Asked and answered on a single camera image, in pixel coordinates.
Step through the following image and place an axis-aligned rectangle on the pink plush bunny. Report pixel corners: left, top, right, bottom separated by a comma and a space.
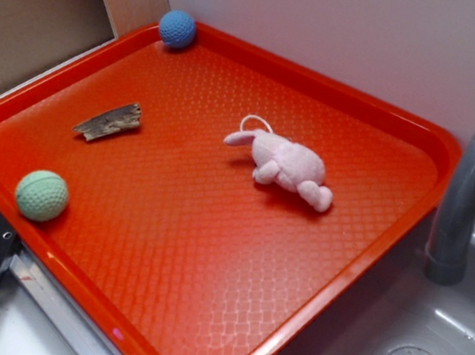
223, 114, 334, 213

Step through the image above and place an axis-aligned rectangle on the blue dimpled ball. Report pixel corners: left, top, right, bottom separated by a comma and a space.
158, 10, 197, 49

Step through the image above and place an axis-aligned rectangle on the red plastic tray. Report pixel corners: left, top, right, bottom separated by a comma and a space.
0, 25, 461, 355

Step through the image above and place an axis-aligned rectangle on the green dimpled ball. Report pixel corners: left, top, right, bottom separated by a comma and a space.
14, 170, 69, 222

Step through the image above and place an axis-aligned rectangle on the brown wood piece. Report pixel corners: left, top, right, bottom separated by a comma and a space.
72, 103, 142, 142

